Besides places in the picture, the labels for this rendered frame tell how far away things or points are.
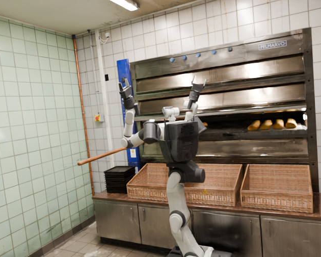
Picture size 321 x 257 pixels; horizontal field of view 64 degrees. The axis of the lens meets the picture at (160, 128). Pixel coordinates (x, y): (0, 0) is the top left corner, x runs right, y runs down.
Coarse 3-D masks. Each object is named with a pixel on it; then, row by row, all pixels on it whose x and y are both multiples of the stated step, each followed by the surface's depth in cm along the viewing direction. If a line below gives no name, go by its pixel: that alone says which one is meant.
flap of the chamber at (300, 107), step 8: (224, 112) 259; (232, 112) 255; (240, 112) 252; (248, 112) 249; (256, 112) 250; (264, 112) 252; (272, 112) 254; (136, 120) 305; (144, 120) 304; (152, 120) 307; (160, 120) 310
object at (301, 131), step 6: (234, 132) 275; (240, 132) 270; (246, 132) 266; (252, 132) 263; (258, 132) 261; (264, 132) 258; (270, 132) 256; (276, 132) 253; (282, 132) 251; (288, 132) 249; (294, 132) 246; (300, 132) 244; (306, 132) 242
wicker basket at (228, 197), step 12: (204, 168) 285; (216, 168) 280; (228, 168) 274; (240, 168) 261; (216, 180) 278; (228, 180) 272; (240, 180) 260; (192, 192) 247; (204, 192) 241; (216, 192) 236; (228, 192) 230; (216, 204) 237; (228, 204) 232
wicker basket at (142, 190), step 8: (144, 168) 312; (152, 168) 315; (160, 168) 310; (168, 168) 305; (136, 176) 297; (144, 176) 312; (152, 176) 314; (160, 176) 308; (128, 184) 279; (136, 184) 296; (144, 184) 311; (152, 184) 312; (160, 184) 307; (128, 192) 282; (136, 192) 276; (144, 192) 291; (152, 192) 266; (160, 192) 261; (160, 200) 262
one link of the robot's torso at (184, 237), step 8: (176, 216) 204; (176, 224) 204; (176, 232) 205; (184, 232) 208; (176, 240) 212; (184, 240) 208; (192, 240) 211; (184, 248) 209; (192, 248) 206; (200, 248) 213; (184, 256) 208; (200, 256) 206
